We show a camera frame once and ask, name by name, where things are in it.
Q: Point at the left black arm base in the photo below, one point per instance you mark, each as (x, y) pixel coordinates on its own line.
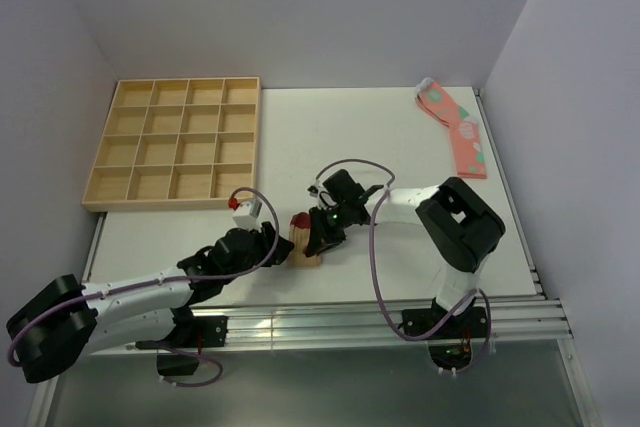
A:
(182, 352)

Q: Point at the pink patterned sock pair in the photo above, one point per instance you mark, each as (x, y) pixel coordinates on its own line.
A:
(463, 128)

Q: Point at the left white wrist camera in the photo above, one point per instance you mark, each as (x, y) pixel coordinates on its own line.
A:
(245, 213)

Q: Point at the aluminium mounting rail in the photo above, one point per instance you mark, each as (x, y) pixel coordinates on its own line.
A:
(300, 327)

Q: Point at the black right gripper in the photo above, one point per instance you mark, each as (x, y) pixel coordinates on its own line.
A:
(321, 237)

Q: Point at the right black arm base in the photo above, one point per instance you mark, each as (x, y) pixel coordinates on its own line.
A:
(459, 344)

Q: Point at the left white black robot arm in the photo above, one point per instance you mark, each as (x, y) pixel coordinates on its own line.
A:
(68, 320)

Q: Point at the beige red purple striped sock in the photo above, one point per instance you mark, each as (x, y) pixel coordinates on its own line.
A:
(299, 235)

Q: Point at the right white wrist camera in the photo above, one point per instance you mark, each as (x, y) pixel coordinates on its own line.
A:
(323, 198)

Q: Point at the wooden compartment tray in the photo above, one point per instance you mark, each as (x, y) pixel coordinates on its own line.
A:
(176, 144)

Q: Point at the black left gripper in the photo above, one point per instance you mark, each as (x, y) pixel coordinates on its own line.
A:
(274, 247)

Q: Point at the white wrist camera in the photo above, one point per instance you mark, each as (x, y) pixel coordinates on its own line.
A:
(323, 198)
(245, 213)

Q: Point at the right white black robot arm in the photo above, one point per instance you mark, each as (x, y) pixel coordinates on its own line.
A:
(462, 227)

